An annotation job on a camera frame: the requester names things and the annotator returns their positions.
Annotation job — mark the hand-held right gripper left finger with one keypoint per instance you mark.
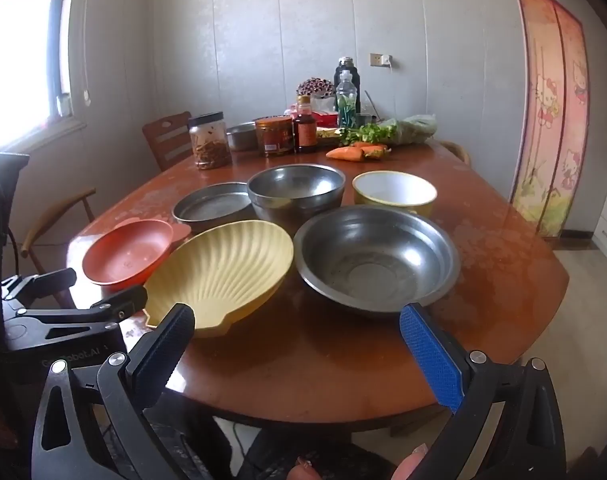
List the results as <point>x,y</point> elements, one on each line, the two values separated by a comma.
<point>168,342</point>

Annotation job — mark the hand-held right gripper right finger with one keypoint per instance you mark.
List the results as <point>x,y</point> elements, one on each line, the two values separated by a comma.
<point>433,355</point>

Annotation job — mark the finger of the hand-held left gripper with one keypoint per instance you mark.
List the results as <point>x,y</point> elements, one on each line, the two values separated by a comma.
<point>113,305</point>
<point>43,282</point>

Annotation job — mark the orange plastic plate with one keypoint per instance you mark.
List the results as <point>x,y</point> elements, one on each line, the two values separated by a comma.
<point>123,255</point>

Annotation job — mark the yellow shell-shaped plate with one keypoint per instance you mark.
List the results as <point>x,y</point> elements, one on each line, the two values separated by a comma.
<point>218,275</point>

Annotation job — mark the large steel basin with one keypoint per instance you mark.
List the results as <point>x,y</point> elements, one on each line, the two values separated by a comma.
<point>378,255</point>

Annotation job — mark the round steel pan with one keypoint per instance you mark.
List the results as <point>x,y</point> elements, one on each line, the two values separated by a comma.
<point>208,207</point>

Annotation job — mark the medium steel bowl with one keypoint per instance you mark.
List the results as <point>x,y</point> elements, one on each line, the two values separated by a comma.
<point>293,185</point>

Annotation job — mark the person's right hand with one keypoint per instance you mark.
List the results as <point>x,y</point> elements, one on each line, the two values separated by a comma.
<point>408,466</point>

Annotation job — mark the wooden armchair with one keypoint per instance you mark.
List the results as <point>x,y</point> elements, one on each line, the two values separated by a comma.
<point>458,152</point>
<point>48,215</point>

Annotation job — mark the person's dark clothing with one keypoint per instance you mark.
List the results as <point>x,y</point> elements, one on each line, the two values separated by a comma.
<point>263,455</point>

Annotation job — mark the slatted wooden chair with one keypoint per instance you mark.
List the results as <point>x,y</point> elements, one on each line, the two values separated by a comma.
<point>166,140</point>

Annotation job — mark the clear jar with black lid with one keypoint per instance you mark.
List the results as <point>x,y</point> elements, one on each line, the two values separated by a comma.
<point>209,145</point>

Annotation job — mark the small steel container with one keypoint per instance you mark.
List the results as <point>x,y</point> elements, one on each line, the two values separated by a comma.
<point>241,136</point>

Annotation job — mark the carrot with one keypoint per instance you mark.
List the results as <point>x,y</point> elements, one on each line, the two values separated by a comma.
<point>344,154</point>
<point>373,149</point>

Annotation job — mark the plastic bag of vegetables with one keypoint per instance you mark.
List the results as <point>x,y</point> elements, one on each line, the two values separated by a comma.
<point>416,129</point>

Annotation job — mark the green leafy vegetables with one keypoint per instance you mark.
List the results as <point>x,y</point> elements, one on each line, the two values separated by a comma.
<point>368,133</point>

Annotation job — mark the red label jar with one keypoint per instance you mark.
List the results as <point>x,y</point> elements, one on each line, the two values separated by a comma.
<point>274,136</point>

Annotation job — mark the window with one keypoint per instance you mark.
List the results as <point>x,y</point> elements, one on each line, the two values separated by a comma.
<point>18,45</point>

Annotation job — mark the dark sauce bottle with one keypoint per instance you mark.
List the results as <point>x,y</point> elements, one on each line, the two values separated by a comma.
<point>305,132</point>

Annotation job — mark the red tissue box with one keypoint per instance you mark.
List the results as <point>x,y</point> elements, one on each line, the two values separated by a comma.
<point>327,119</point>

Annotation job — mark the clear plastic bottle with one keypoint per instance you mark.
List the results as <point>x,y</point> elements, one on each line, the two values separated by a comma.
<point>347,102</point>

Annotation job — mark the pink cartoon door curtain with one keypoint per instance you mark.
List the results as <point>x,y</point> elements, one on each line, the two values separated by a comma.
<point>548,110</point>

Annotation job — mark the black thermos bottle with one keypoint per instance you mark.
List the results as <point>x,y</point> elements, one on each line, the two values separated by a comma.
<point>347,66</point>

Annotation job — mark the wall socket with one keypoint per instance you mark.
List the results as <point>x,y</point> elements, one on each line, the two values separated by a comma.
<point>378,59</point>

